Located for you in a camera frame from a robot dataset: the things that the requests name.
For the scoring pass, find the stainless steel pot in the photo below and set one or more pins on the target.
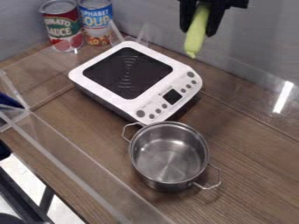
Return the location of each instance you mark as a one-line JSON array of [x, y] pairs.
[[169, 155]]

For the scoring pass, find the white and black stove top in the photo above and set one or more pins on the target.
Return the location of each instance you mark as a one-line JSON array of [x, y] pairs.
[[137, 82]]

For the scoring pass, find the dark blue object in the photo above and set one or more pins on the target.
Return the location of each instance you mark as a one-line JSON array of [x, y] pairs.
[[7, 101]]

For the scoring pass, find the black metal table frame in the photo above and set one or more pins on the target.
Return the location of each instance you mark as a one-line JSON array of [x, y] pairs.
[[28, 212]]

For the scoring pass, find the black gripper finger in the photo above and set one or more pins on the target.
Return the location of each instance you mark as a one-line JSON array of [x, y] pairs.
[[217, 7], [187, 10]]

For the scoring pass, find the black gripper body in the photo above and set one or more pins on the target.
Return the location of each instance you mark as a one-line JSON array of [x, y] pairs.
[[237, 3]]

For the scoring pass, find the clear acrylic barrier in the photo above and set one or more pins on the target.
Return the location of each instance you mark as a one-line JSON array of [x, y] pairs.
[[80, 171]]

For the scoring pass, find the tomato sauce can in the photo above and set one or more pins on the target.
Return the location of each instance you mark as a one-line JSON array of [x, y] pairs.
[[61, 21]]

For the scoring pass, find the alphabet soup can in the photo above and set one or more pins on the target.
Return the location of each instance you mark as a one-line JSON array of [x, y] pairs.
[[96, 14]]

